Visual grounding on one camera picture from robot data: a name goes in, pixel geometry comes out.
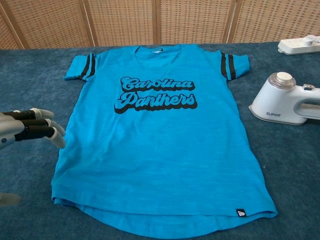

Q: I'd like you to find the white power plug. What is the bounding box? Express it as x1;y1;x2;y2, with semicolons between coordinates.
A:
303;34;320;46

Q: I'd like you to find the blue Carolina Panthers t-shirt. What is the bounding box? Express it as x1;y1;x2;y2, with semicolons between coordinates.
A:
50;43;279;240

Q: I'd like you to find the white power strip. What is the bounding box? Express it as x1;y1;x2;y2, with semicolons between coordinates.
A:
277;37;320;56

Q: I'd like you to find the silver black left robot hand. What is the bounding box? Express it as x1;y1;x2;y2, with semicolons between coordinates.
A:
0;107;67;207

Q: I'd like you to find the dark blue table cloth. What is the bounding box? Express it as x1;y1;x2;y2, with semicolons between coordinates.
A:
0;40;320;240

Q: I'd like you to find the white handheld steam iron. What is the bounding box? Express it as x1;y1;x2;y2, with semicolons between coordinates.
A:
248;71;320;125

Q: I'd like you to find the wicker folding screen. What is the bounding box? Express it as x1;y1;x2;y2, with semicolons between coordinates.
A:
0;0;320;50

